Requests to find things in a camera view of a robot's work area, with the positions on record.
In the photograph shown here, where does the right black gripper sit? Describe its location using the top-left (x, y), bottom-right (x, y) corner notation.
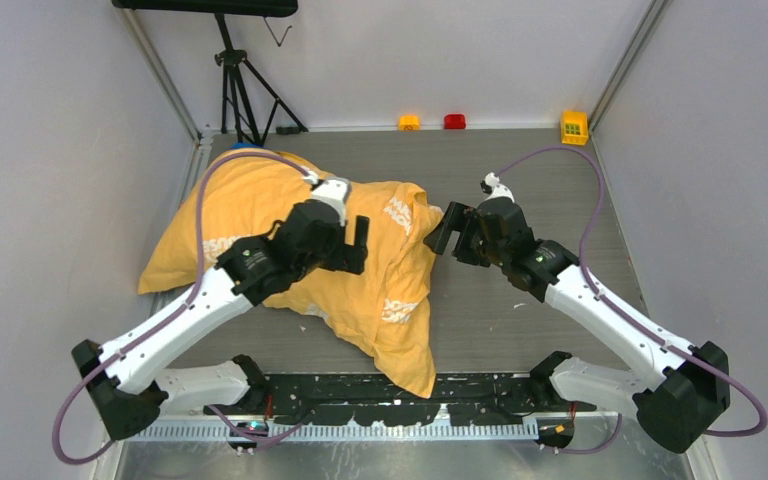
top-left (423, 201), bottom-right (508, 268)

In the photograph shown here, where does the orange pillowcase with white print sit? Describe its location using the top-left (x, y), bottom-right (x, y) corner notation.
top-left (136, 146), bottom-right (443, 398)

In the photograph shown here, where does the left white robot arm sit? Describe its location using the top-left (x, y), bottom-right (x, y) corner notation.
top-left (72, 177), bottom-right (369, 440)

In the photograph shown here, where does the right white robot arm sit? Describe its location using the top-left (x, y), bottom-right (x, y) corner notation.
top-left (424, 185), bottom-right (731, 453)

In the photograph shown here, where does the red toy block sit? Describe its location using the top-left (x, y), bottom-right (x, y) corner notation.
top-left (443, 113), bottom-right (467, 130)

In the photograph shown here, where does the small yellow toy block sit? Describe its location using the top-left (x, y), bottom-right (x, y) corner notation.
top-left (397, 115), bottom-right (421, 131)

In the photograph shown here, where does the yellow green toy block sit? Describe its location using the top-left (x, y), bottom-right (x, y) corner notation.
top-left (560, 110), bottom-right (590, 146)

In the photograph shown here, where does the black tripod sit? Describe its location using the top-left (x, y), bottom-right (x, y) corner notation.
top-left (213, 13), bottom-right (309, 146)

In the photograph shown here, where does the black panel on tripod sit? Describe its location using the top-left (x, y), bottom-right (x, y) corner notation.
top-left (111, 0), bottom-right (299, 18)

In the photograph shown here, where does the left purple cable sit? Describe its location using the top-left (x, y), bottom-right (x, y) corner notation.
top-left (51, 150), bottom-right (322, 466)

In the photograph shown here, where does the purple cable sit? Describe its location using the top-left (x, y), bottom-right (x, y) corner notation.
top-left (495, 145), bottom-right (768, 456)
top-left (51, 150), bottom-right (322, 466)

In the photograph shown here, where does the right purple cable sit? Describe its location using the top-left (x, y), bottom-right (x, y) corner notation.
top-left (495, 145), bottom-right (768, 456)

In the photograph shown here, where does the white slotted cable duct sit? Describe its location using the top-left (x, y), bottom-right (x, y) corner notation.
top-left (131, 418), bottom-right (539, 442)

